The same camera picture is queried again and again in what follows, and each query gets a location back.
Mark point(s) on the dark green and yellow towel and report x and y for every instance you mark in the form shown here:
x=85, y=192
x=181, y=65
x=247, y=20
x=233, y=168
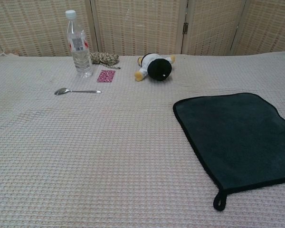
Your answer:
x=237, y=140

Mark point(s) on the waffle weave tablecloth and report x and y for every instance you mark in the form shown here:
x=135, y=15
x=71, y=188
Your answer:
x=109, y=147

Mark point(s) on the black and white plush toy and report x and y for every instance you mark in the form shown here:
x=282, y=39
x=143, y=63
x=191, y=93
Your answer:
x=156, y=66

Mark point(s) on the pink patterned card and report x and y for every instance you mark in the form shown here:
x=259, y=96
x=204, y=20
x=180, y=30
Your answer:
x=106, y=76

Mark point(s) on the metal spoon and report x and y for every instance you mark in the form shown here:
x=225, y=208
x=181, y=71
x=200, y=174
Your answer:
x=61, y=91

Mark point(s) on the clear plastic water bottle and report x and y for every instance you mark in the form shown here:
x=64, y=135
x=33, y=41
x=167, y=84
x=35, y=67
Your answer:
x=79, y=54

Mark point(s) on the woven bamboo folding screen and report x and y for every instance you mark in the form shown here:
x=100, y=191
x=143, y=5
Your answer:
x=142, y=26

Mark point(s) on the brass screen hinge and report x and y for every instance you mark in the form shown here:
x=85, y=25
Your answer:
x=185, y=28

